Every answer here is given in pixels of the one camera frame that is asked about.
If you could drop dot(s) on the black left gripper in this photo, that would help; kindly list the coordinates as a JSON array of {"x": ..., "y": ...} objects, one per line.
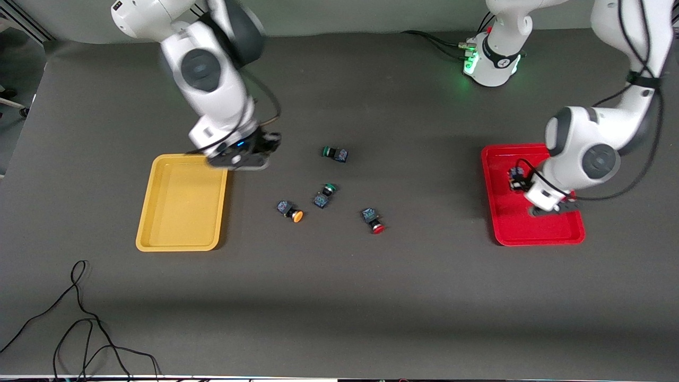
[{"x": 515, "y": 179}]

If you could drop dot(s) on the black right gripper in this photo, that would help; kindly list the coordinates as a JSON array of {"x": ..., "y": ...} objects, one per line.
[{"x": 267, "y": 141}]

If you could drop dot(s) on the red push button switch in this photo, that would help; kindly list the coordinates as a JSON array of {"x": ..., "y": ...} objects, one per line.
[
  {"x": 517, "y": 172},
  {"x": 371, "y": 216}
]

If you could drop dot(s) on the yellow push button switch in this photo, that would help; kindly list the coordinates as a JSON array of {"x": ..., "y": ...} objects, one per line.
[{"x": 289, "y": 210}]

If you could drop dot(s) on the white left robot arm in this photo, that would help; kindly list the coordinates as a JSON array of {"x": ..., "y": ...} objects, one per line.
[{"x": 583, "y": 143}]

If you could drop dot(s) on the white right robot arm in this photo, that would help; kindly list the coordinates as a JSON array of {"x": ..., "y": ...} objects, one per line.
[{"x": 212, "y": 95}]

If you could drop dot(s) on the red plastic tray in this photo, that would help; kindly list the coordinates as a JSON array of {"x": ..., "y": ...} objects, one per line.
[{"x": 509, "y": 228}]

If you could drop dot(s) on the yellow plastic tray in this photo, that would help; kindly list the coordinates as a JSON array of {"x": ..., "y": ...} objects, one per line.
[{"x": 180, "y": 201}]

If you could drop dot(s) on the black chair base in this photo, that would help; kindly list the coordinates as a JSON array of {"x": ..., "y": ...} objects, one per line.
[{"x": 23, "y": 112}]

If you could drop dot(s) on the green push button switch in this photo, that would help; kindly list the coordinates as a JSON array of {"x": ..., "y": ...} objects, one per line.
[
  {"x": 337, "y": 154},
  {"x": 322, "y": 199}
]

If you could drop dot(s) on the grey metal frame rail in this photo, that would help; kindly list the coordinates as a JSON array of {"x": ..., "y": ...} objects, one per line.
[{"x": 26, "y": 24}]

